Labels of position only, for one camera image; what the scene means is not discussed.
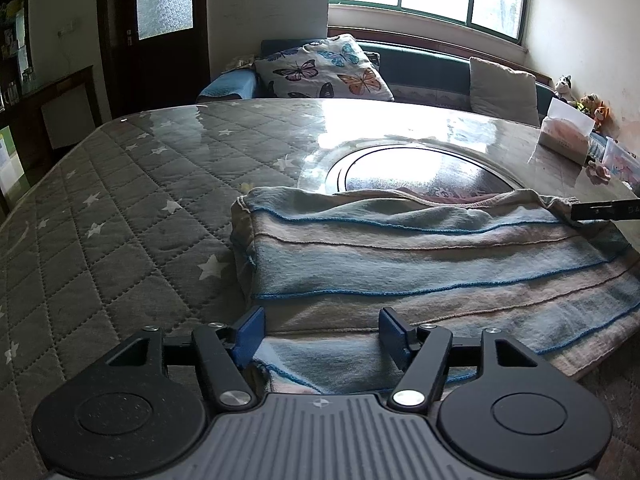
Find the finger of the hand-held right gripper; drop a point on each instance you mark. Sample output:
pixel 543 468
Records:
pixel 605 211

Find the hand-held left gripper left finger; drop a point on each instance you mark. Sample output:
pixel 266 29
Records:
pixel 250 332

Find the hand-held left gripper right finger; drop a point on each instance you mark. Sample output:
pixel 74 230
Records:
pixel 395 335

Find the striped blue beige shirt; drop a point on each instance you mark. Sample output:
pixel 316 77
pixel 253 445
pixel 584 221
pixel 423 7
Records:
pixel 400 260

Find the small pink toy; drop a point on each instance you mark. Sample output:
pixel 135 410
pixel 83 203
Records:
pixel 599 172

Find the clear plastic storage container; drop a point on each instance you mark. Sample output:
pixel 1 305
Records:
pixel 622 162

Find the white pink tissue box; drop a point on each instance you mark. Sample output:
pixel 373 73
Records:
pixel 562 140

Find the orange plush toy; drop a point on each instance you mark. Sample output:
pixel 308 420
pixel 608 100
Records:
pixel 601 115

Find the black white cow plush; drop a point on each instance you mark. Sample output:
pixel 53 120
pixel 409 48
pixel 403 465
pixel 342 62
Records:
pixel 564 87

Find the plain grey cushion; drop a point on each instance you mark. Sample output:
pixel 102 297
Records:
pixel 502 90

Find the round inset table plate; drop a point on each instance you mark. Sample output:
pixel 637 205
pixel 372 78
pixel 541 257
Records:
pixel 400 170

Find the teal sofa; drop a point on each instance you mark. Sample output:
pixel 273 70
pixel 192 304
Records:
pixel 425 67

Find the blue pillow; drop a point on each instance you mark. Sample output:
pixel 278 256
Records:
pixel 227 85

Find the butterfly print cushion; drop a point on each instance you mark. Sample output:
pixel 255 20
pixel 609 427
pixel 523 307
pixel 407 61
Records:
pixel 320 70

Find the dark wooden glass door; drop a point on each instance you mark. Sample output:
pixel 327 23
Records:
pixel 165 70

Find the green white poster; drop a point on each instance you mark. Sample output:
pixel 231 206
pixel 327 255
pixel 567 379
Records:
pixel 7 160

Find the dark wooden sideboard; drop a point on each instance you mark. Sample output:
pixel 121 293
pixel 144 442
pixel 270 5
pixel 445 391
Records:
pixel 30 110

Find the dark wooden shelf cabinet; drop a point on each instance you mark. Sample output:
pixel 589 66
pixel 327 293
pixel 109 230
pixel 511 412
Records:
pixel 15 60

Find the white wall switch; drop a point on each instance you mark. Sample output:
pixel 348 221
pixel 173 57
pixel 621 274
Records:
pixel 69 27

